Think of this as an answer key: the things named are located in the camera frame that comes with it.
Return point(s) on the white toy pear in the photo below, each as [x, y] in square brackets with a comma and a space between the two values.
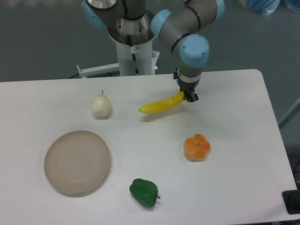
[101, 106]

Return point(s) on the orange toy bread roll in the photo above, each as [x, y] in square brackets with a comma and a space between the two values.
[196, 148]

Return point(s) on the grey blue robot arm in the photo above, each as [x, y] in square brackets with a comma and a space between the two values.
[177, 32]

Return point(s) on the white metal bracket left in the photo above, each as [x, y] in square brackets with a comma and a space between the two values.
[100, 71]

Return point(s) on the blue plastic bag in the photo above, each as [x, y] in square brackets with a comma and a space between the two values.
[267, 7]

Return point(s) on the green toy bell pepper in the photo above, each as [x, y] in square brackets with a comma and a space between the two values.
[145, 192]

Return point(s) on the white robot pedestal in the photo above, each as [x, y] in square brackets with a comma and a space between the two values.
[134, 45]

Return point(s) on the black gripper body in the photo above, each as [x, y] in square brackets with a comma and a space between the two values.
[187, 83]

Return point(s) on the beige round plate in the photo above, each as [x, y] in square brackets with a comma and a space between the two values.
[77, 163]

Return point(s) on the black device at edge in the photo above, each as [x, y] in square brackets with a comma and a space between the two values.
[292, 201]

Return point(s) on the yellow toy banana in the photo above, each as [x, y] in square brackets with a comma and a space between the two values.
[162, 105]

